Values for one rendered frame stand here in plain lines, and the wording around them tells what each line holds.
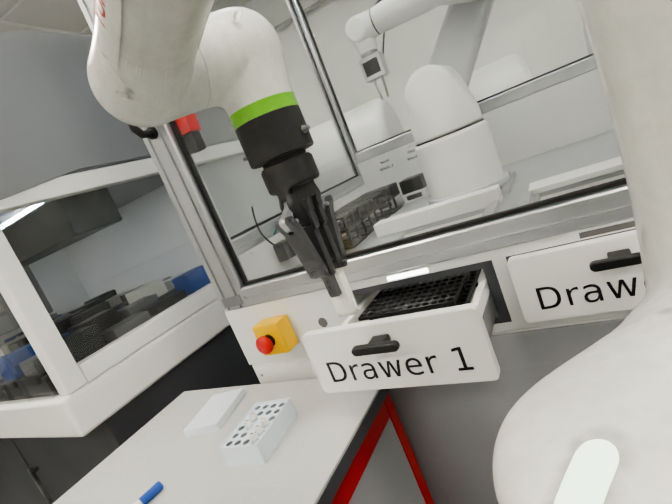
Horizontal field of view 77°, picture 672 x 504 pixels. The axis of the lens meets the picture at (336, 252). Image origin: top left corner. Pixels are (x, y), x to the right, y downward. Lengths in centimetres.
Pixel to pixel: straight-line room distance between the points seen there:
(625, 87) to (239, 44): 41
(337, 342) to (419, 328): 14
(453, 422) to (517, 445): 71
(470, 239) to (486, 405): 32
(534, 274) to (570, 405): 51
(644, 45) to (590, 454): 20
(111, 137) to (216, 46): 91
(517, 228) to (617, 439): 54
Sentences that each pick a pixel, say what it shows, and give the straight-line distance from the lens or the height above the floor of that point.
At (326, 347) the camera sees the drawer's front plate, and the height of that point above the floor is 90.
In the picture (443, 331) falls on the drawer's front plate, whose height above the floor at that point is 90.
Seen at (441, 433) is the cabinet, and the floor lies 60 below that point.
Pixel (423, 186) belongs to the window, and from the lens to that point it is 73.
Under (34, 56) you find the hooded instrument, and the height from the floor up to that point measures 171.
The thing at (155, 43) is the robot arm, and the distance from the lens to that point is 42.
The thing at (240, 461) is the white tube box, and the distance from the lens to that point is 81.
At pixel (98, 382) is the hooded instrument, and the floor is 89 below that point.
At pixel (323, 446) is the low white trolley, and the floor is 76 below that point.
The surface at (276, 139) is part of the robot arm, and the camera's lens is 55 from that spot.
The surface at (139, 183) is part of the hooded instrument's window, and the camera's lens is 145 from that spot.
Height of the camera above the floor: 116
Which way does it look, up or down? 11 degrees down
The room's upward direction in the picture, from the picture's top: 22 degrees counter-clockwise
